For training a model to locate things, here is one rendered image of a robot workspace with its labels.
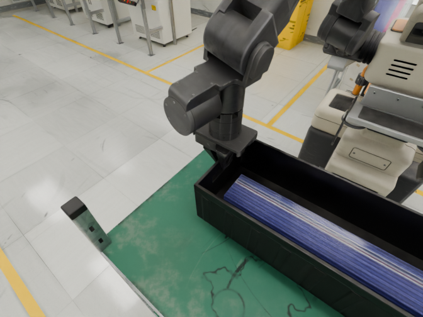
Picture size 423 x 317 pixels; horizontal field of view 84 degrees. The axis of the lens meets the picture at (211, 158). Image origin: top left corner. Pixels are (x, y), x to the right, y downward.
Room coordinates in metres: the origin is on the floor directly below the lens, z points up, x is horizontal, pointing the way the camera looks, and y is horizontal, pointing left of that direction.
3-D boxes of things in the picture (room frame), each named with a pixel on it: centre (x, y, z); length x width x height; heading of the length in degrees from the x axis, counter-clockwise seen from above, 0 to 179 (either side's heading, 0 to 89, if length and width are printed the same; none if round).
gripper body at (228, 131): (0.32, -0.02, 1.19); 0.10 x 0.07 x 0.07; 53
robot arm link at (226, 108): (0.32, -0.02, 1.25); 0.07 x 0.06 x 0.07; 135
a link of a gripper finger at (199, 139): (0.33, -0.02, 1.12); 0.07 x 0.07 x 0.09; 53
